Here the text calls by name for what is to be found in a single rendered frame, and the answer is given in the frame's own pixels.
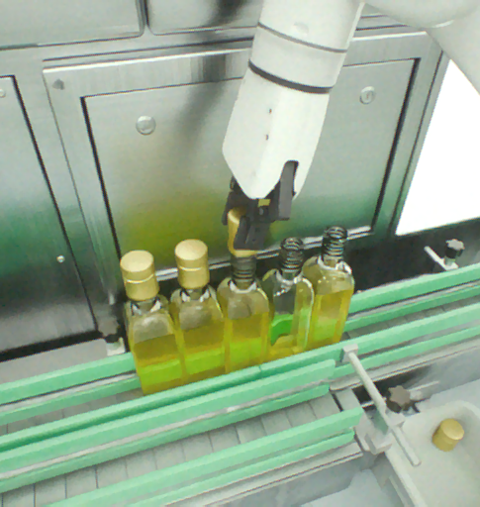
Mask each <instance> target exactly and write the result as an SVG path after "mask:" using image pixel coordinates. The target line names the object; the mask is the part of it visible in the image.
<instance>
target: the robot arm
mask: <svg viewBox="0 0 480 507"><path fill-rule="evenodd" d="M364 4H367V5H369V6H372V7H374V8H376V9H378V10H379V11H381V12H383V13H385V14H387V16H389V17H391V18H393V19H395V20H397V21H399V22H401V23H404V24H406V25H409V26H413V27H418V28H423V30H424V31H425V32H426V33H427V34H428V36H429V37H431V38H432V39H433V40H434V42H435V43H436V44H437V45H438V46H439V47H440V48H441V49H442V50H443V51H444V53H445V54H446V56H447V57H449V58H450V59H451V60H452V61H453V63H454V64H455V65H456V66H457V67H458V69H459V70H460V71H461V72H462V73H463V75H464V77H465V78H466V79H468V81H469V82H470V83H471V85H472V86H473V87H474V89H475V90H476V91H477V93H478V94H479V97H480V0H263V4H262V8H261V12H260V16H259V20H258V24H257V28H256V33H255V37H254V41H253V45H252V49H250V53H249V59H248V62H247V70H246V72H245V75H244V77H243V80H242V83H241V86H240V91H239V94H238V97H237V100H236V105H235V108H233V111H232V115H231V118H230V121H229V125H228V128H227V132H226V136H225V139H224V144H223V154H224V157H225V159H226V162H227V164H228V166H229V168H230V169H231V171H232V173H233V174H232V177H231V181H230V189H231V190H233V192H232V191H229V194H228V199H227V203H226V206H225V210H224V215H223V219H222V222H223V224H224V225H227V224H228V215H229V213H230V210H231V209H232V208H234V207H237V206H241V205H247V207H246V211H245V216H241V217H240V222H239V226H238V230H237V233H236V237H235V238H234V240H233V244H232V247H233V249H234V250H236V251H260V250H261V249H262V246H263V242H264V239H266V237H267V234H268V231H269V227H270V224H271V223H273V222H274V221H275V220H280V221H288V220H289V219H290V213H291V201H292V200H294V199H295V198H296V197H297V195H299V192H300V190H301V188H302V186H303V184H304V182H305V179H306V177H307V173H308V170H309V167H310V165H311V162H312V159H313V154H314V151H315V148H316V145H317V143H318V142H319V137H320V134H321V130H322V127H323V123H324V120H325V115H326V111H327V106H328V102H329V96H330V95H329V94H328V93H331V92H332V91H333V89H334V87H335V84H336V79H337V77H338V73H339V70H340V68H341V65H342V62H343V61H344V60H345V57H346V54H347V51H348V49H349V45H350V43H351V40H352V37H353V35H354V32H355V29H356V26H357V24H358V21H359V17H360V15H361V12H362V10H363V7H364ZM273 187H274V189H272V188H273ZM259 199H269V200H270V203H269V205H261V206H259V207H257V206H258V202H259Z"/></svg>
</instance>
